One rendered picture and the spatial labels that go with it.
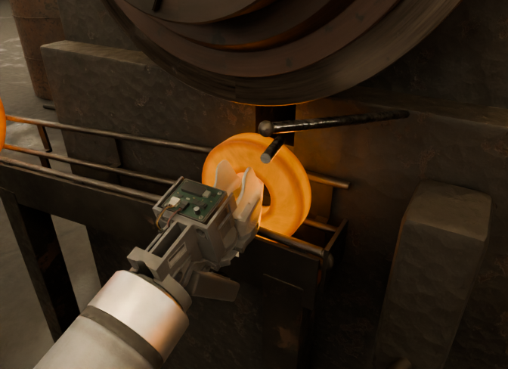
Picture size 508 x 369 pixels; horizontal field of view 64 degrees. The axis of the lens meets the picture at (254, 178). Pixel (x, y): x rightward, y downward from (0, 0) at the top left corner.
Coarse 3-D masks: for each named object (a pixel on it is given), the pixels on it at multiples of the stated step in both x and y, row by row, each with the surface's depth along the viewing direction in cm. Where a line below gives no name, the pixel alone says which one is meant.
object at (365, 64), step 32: (416, 0) 32; (448, 0) 31; (128, 32) 49; (384, 32) 35; (416, 32) 33; (160, 64) 48; (320, 64) 39; (352, 64) 37; (384, 64) 36; (224, 96) 46; (256, 96) 44; (288, 96) 42; (320, 96) 40
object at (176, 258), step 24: (168, 192) 44; (192, 192) 43; (216, 192) 44; (168, 216) 42; (192, 216) 42; (216, 216) 41; (168, 240) 41; (192, 240) 41; (216, 240) 42; (144, 264) 40; (168, 264) 39; (192, 264) 43; (216, 264) 45; (168, 288) 39
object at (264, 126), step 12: (264, 120) 34; (288, 120) 36; (300, 120) 36; (312, 120) 37; (324, 120) 38; (336, 120) 39; (348, 120) 40; (360, 120) 41; (372, 120) 42; (384, 120) 44; (264, 132) 34; (276, 132) 35; (276, 144) 38; (264, 156) 36
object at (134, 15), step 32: (288, 0) 34; (320, 0) 32; (352, 0) 33; (384, 0) 32; (160, 32) 44; (192, 32) 40; (224, 32) 38; (256, 32) 36; (288, 32) 35; (320, 32) 35; (352, 32) 34; (192, 64) 44; (224, 64) 42; (256, 64) 40; (288, 64) 38
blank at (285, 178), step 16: (224, 144) 53; (240, 144) 51; (256, 144) 50; (208, 160) 55; (240, 160) 52; (256, 160) 51; (272, 160) 50; (288, 160) 50; (208, 176) 56; (256, 176) 52; (272, 176) 51; (288, 176) 50; (304, 176) 51; (272, 192) 52; (288, 192) 51; (304, 192) 51; (272, 208) 53; (288, 208) 52; (304, 208) 51; (272, 224) 54; (288, 224) 53; (272, 240) 55
